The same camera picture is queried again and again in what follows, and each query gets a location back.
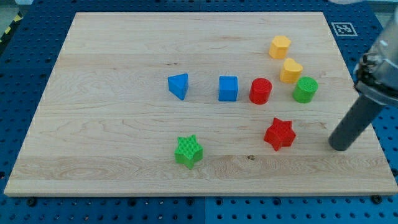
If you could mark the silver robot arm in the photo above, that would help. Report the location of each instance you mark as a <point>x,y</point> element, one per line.
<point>377,68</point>

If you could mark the green star block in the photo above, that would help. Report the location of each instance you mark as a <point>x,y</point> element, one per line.
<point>188,151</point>

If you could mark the red star block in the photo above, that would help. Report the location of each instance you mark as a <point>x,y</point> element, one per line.
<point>280,134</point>

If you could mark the wooden board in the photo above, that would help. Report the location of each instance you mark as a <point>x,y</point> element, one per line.
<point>107,125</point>

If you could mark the blue triangle block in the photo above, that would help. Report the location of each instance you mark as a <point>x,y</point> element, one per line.
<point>178,85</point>

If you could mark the blue cube block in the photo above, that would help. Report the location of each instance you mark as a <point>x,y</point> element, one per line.
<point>228,88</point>

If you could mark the red cylinder block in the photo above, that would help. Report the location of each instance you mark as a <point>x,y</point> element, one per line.
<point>260,91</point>

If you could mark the yellow heart block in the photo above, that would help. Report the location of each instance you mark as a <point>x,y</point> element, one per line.
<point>290,71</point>

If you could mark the yellow pentagon block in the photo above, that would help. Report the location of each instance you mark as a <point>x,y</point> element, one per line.
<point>279,47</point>

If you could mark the green cylinder block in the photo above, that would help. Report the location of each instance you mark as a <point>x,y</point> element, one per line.
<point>305,89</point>

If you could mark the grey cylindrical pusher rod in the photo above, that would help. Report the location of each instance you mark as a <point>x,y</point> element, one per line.
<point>357,119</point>

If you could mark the white fiducial marker tag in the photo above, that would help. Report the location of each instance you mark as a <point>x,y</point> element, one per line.
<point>344,29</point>

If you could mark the black bolt left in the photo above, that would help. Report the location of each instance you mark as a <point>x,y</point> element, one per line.
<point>31,202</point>

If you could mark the black bolt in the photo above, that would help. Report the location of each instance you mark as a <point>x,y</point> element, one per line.
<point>376,199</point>
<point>31,202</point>

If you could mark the black bolt right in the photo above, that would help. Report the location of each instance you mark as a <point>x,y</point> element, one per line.
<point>376,199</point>

